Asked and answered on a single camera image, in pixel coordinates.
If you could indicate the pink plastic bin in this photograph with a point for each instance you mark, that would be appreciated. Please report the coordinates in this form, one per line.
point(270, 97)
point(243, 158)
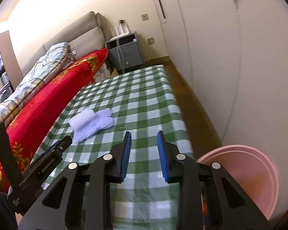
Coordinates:
point(252, 169)

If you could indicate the beige wardrobe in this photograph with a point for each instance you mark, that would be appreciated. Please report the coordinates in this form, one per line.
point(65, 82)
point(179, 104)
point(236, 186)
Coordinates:
point(234, 55)

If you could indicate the lower wall socket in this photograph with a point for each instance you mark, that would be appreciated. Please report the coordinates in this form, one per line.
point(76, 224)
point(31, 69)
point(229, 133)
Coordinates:
point(151, 41)

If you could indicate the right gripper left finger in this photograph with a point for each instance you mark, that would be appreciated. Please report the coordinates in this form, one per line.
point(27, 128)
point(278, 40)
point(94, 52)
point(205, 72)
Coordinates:
point(120, 153)

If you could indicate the upper wall switch plate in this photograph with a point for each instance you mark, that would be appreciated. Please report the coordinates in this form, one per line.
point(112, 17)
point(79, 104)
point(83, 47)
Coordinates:
point(144, 17)

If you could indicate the white knitted cloth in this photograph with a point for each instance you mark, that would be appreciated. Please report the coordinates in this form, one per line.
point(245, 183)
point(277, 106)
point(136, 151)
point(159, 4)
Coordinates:
point(86, 123)

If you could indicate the green checkered tablecloth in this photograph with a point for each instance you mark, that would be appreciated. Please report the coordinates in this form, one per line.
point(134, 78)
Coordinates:
point(142, 103)

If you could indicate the red floral blanket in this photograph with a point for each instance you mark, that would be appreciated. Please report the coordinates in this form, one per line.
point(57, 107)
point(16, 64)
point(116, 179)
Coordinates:
point(28, 129)

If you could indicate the plaid blue quilt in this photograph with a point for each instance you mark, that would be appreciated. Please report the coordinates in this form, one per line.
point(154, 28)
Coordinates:
point(47, 67)

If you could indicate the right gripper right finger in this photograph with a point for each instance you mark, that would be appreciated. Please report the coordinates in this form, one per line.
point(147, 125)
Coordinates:
point(171, 169)

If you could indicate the beige padded headboard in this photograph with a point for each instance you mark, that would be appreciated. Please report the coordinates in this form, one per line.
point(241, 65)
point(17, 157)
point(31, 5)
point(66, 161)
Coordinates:
point(85, 35)

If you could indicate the grey nightstand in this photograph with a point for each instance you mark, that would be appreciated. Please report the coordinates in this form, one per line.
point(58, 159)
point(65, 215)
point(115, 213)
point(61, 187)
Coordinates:
point(125, 52)

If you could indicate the white wifi router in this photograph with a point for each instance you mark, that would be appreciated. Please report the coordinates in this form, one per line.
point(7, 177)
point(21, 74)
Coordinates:
point(119, 31)

